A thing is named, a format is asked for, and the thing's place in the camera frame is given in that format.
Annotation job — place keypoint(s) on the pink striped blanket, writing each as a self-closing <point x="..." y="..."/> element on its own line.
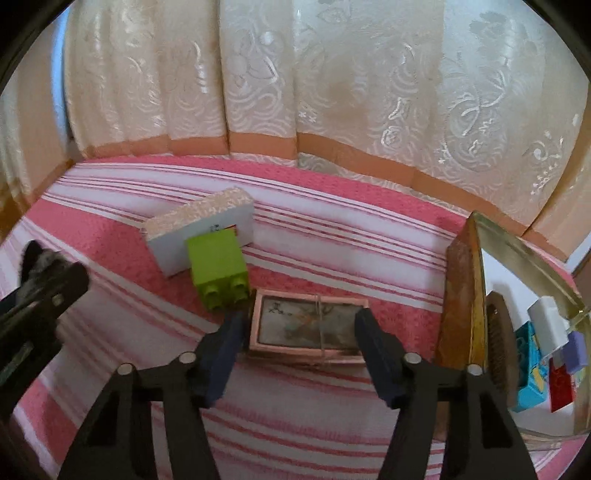
<point x="323" y="230"/>

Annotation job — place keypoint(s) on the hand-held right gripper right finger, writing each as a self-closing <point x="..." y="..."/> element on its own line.
<point x="376" y="355"/>

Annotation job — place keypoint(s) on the window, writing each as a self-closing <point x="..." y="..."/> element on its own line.
<point x="60" y="83"/>

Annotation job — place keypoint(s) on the white cube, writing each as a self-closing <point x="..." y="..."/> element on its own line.
<point x="547" y="323"/>

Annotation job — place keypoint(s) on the pink framed box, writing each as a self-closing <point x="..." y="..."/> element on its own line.
<point x="304" y="323"/>

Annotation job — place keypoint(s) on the white cardboard box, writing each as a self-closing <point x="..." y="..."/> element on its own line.
<point x="198" y="212"/>

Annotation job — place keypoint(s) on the brown wooden door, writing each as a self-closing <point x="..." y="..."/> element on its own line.
<point x="582" y="267"/>

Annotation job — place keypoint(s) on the purple cube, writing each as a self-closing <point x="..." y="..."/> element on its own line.
<point x="577" y="350"/>

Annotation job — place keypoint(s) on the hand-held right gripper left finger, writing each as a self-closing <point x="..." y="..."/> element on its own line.
<point x="226" y="355"/>

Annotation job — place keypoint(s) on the teal carton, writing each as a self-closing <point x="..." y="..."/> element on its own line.
<point x="531" y="369"/>

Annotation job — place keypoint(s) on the green building block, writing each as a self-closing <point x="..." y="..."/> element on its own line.
<point x="217" y="263"/>

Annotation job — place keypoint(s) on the red building brick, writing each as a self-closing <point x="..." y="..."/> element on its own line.
<point x="561" y="387"/>

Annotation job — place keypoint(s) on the brown wooden brush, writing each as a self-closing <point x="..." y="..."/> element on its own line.
<point x="501" y="341"/>

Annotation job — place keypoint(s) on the cream floral curtain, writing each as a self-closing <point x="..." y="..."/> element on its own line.
<point x="323" y="69"/>
<point x="27" y="138"/>

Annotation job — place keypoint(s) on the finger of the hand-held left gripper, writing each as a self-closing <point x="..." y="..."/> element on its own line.
<point x="69" y="281"/>
<point x="27" y="350"/>

